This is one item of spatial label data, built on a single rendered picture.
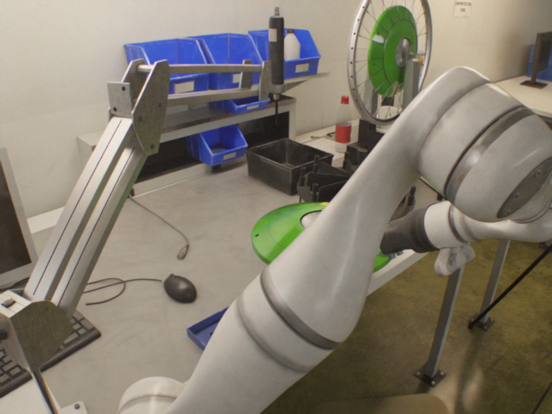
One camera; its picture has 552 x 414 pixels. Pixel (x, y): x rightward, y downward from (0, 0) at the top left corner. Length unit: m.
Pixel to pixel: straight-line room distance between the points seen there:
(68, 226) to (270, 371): 0.40
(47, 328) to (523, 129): 0.61
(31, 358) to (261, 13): 1.56
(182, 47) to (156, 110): 0.91
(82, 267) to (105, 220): 0.08
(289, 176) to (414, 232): 0.77
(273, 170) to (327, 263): 1.18
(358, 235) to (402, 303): 2.21
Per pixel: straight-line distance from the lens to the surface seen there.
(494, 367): 2.33
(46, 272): 0.68
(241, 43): 1.73
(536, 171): 0.34
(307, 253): 0.35
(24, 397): 0.93
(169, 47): 1.66
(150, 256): 1.21
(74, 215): 0.68
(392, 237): 0.79
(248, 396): 0.40
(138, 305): 1.05
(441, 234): 0.72
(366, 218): 0.35
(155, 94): 0.74
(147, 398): 0.50
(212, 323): 0.97
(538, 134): 0.33
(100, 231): 0.71
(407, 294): 2.63
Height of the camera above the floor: 1.56
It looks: 27 degrees down
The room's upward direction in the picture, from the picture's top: straight up
